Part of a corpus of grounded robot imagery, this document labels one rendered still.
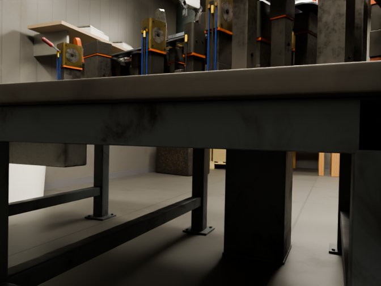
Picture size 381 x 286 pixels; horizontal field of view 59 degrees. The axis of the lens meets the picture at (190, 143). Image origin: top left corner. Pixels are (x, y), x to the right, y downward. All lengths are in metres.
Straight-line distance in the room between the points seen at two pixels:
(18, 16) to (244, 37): 3.24
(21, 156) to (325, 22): 0.98
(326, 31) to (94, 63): 1.04
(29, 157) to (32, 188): 1.92
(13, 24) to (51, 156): 2.79
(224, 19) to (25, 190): 2.36
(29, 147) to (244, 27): 0.75
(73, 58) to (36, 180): 1.48
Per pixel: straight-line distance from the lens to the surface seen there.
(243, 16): 0.83
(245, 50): 0.81
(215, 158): 6.46
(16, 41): 3.80
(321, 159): 6.09
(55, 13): 4.23
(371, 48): 1.26
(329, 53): 0.97
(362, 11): 1.12
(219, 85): 0.51
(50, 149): 1.12
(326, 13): 1.00
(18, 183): 3.05
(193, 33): 1.21
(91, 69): 1.67
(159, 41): 1.37
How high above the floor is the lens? 0.60
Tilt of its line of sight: 1 degrees down
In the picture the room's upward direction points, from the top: 1 degrees clockwise
